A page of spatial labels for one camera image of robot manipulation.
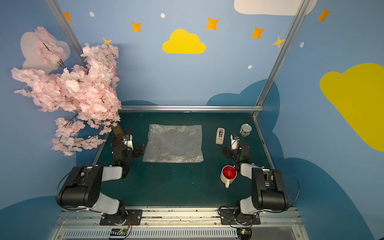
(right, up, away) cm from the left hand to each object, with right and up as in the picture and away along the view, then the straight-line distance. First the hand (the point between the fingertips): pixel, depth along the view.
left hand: (135, 142), depth 94 cm
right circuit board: (+63, -44, -21) cm, 79 cm away
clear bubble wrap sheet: (+18, -1, +10) cm, 21 cm away
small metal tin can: (+75, +8, +11) cm, 76 cm away
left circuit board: (0, -43, -21) cm, 48 cm away
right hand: (+63, -1, +1) cm, 63 cm away
